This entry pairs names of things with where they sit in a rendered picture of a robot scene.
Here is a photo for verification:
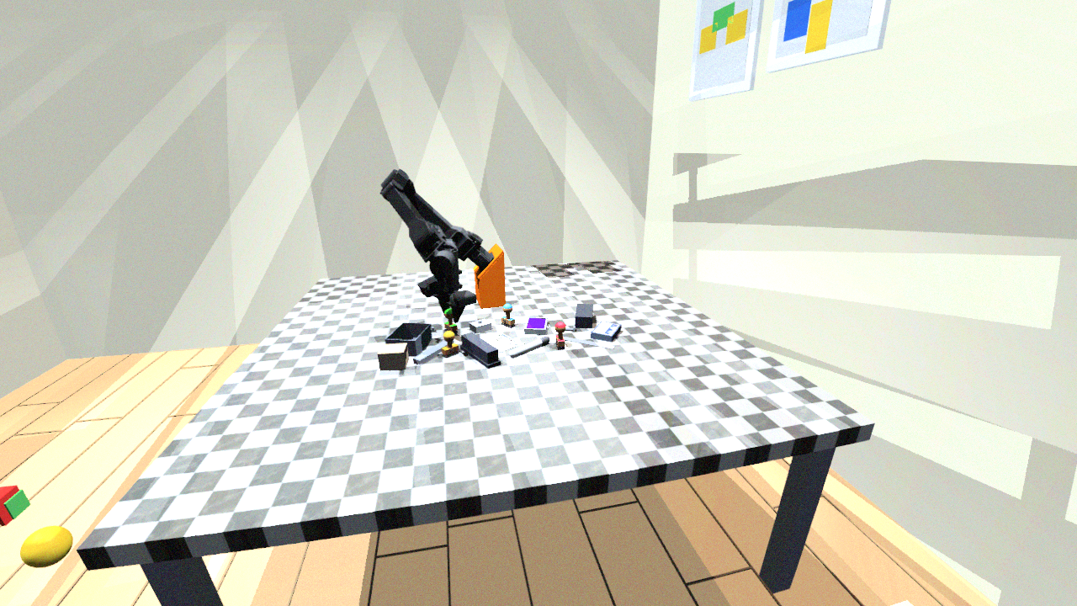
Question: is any white stamp pad tin with blue label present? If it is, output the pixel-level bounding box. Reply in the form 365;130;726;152
591;322;623;343

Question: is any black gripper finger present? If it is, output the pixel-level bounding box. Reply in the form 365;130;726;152
446;302;465;323
433;293;450;318

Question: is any orange rubber stamp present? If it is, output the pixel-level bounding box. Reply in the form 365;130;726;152
440;332;459;360

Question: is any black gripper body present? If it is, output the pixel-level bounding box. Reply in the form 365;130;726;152
435;267;477;307

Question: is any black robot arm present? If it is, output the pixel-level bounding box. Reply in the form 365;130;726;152
380;169;494;298

